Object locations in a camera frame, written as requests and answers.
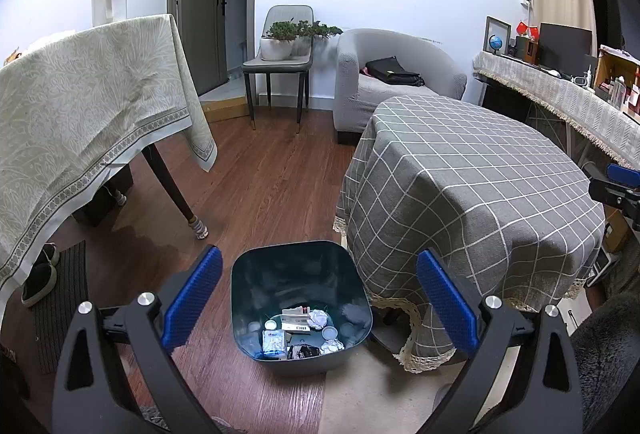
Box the person's right leg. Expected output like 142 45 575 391
570 291 640 434

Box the black bag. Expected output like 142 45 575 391
365 56 426 87

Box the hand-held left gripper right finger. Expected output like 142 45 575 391
416 247 583 434

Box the fringed beige desk cover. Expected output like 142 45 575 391
472 51 640 170

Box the grey dining chair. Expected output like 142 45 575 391
242 5 315 135

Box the white kettle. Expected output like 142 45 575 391
90 0 131 29

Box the open cardboard box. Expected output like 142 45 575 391
595 45 640 115

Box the beige patterned tablecloth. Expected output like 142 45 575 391
0 13 219 310

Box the black monitor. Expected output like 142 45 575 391
537 22 593 67

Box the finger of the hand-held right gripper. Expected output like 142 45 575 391
589 180 640 232
606 163 640 189

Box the blue tissue packet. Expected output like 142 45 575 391
261 329 291 360

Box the picture frame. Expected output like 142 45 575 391
484 15 512 56

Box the grey checked tablecloth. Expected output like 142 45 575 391
332 95 607 374

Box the dark blue waste bin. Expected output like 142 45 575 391
230 239 374 376

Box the dark storage box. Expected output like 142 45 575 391
74 163 135 227

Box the grey armchair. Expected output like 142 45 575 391
335 28 468 146

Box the flat cardboard box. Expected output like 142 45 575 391
200 95 251 125

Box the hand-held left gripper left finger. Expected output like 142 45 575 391
51 244 223 434

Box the dark ribbed floor mat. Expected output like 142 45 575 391
32 240 91 376

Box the potted plant white pot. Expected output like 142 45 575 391
292 20 344 57
259 20 298 61

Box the grey door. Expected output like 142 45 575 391
167 0 261 97

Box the wooden speaker box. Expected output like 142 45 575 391
514 36 540 64

